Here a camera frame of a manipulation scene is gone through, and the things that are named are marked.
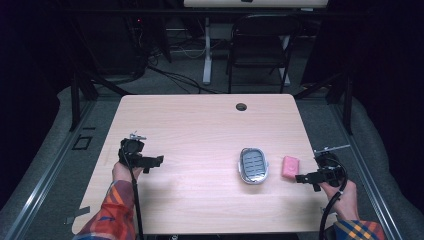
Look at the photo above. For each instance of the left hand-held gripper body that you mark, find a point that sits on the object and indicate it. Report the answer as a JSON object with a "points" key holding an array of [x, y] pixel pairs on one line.
{"points": [[131, 148]]}

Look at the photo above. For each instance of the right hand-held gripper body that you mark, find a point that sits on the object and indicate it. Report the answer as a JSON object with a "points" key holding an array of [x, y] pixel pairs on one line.
{"points": [[330, 168]]}

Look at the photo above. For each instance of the pink soap bar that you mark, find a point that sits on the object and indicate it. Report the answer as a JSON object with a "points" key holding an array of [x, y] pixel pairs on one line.
{"points": [[290, 167]]}

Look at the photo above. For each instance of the grey oval soap dish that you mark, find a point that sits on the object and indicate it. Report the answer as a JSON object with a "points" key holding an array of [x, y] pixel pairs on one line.
{"points": [[253, 165]]}

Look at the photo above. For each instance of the person's left hand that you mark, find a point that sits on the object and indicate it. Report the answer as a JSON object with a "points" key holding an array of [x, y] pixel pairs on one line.
{"points": [[122, 173]]}

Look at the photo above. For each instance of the short black tape strip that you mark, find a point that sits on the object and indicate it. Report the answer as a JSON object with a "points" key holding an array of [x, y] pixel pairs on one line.
{"points": [[89, 128]]}

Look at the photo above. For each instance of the black metal stand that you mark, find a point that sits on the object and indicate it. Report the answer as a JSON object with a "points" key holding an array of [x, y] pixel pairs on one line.
{"points": [[347, 100], [76, 96]]}

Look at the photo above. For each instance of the grey tape strip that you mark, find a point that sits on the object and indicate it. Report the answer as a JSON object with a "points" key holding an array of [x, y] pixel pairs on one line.
{"points": [[78, 214]]}

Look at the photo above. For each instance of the dark round table grommet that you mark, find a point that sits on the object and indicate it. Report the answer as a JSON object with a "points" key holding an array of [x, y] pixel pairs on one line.
{"points": [[241, 107]]}

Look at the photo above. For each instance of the white table leg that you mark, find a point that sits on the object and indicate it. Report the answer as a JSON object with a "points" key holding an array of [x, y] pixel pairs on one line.
{"points": [[207, 53]]}

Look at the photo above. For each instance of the black folding chair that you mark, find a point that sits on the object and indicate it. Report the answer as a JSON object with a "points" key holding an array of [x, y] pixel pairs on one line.
{"points": [[260, 53]]}

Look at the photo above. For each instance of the aluminium floor rail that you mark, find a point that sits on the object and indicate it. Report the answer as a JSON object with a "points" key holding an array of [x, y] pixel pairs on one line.
{"points": [[43, 180], [365, 173]]}

